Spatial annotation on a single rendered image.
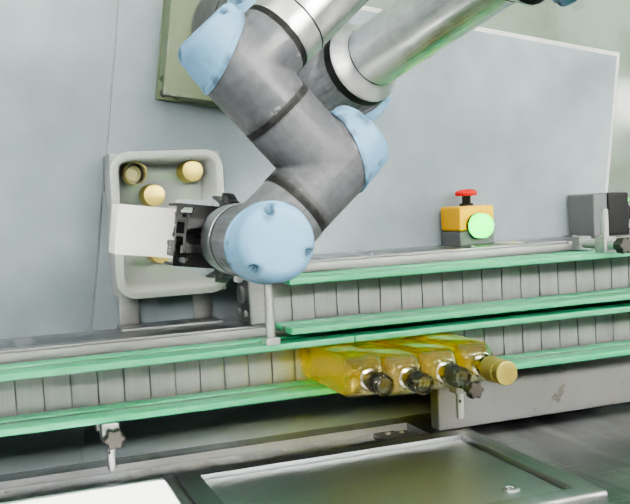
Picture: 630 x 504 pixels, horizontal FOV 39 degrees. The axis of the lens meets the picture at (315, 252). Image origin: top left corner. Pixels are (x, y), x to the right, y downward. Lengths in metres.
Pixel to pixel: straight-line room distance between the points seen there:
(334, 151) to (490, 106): 0.90
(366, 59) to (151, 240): 0.37
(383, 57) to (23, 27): 0.59
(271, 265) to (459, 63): 0.96
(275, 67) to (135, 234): 0.36
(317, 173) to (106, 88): 0.70
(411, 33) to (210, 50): 0.39
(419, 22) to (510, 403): 0.74
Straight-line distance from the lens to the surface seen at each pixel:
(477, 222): 1.58
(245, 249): 0.80
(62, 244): 1.47
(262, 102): 0.83
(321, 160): 0.84
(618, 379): 1.74
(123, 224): 1.11
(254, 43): 0.84
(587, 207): 1.75
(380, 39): 1.19
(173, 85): 1.43
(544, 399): 1.65
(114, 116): 1.48
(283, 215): 0.81
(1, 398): 1.36
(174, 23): 1.44
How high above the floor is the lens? 2.21
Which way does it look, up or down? 70 degrees down
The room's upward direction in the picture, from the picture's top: 97 degrees clockwise
